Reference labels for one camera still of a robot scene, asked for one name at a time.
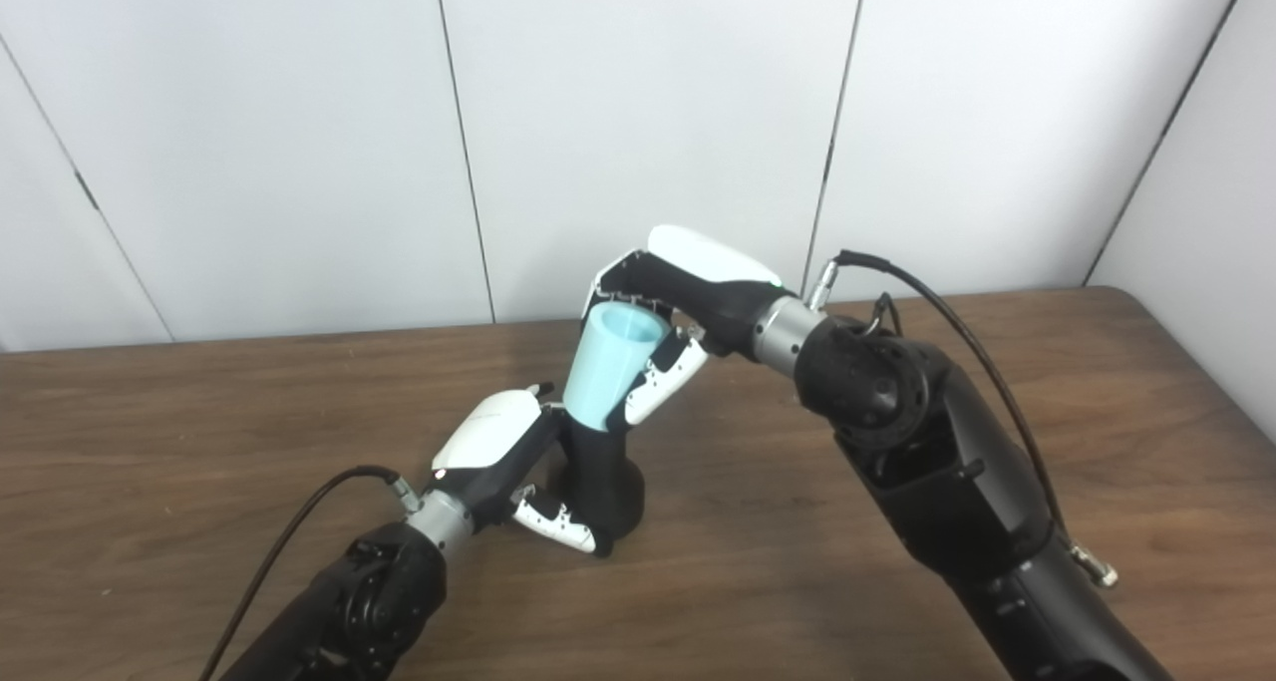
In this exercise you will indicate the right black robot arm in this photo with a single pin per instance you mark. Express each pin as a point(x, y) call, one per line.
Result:
point(947, 482)

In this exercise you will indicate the black flared nozzle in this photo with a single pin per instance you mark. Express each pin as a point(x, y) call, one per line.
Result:
point(608, 482)

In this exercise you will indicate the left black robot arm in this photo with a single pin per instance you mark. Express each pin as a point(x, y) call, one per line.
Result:
point(369, 601)

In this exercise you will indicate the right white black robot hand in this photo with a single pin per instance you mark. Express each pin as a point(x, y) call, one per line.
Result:
point(713, 272)

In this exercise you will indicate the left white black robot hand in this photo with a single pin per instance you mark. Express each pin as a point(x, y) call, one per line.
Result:
point(488, 432)

